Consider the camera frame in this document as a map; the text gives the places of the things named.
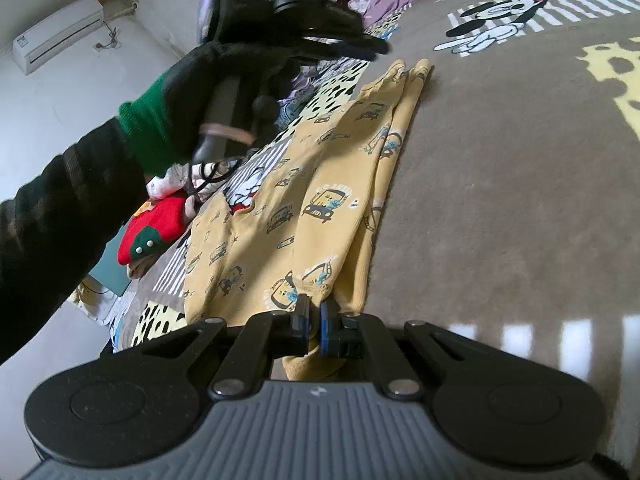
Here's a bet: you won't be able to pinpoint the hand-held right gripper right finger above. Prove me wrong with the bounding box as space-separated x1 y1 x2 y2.
320 299 496 403

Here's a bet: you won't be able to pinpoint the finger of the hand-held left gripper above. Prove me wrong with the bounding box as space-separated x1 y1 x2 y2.
300 30 392 63

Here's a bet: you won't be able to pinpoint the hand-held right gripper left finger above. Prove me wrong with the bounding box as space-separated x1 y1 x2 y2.
142 294 312 402

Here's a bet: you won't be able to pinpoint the yellow car-print pants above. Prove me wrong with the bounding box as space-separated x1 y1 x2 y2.
182 58 433 383

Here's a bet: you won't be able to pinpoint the person's left forearm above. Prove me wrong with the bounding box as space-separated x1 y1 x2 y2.
0 74 201 366

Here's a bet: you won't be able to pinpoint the person's left hand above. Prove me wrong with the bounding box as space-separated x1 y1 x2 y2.
162 40 306 166

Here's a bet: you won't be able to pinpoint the lilac cloth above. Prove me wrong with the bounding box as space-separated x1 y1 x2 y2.
277 72 321 126

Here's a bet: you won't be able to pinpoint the red knit garment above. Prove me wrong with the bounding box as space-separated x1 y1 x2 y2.
117 196 191 267

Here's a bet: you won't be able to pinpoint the white air conditioner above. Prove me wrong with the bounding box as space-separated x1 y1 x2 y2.
12 0 104 77

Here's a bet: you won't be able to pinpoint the white pink printed garment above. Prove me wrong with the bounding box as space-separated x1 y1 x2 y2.
145 160 236 201

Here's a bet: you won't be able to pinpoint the teal flat board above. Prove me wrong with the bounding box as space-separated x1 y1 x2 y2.
87 242 132 298

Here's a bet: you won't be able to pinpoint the cartoon printed blanket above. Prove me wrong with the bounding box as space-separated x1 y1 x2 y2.
107 0 640 466

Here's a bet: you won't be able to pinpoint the black cable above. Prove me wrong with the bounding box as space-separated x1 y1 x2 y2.
185 157 246 196

